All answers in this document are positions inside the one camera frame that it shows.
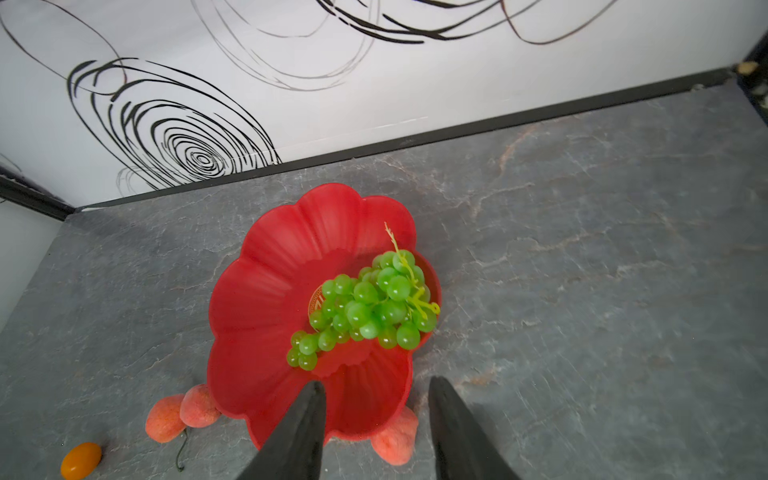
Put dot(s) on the red flower-shaped fruit bowl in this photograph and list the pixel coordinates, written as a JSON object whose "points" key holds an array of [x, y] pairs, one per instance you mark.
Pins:
{"points": [[269, 292]]}

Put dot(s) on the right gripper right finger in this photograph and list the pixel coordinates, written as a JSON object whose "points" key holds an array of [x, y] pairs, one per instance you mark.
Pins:
{"points": [[461, 447]]}

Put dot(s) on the green fake grape bunch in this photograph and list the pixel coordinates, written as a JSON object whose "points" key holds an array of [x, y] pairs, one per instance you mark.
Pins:
{"points": [[388, 303]]}

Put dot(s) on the orange left of grapes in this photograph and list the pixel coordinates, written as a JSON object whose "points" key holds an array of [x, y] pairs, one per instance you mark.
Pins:
{"points": [[81, 461]]}

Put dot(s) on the pink peach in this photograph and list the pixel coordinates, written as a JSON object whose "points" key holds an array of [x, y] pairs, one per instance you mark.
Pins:
{"points": [[163, 423], [395, 444], [197, 408]]}

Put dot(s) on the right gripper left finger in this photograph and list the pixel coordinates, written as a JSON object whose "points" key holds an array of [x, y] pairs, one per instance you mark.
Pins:
{"points": [[294, 449]]}

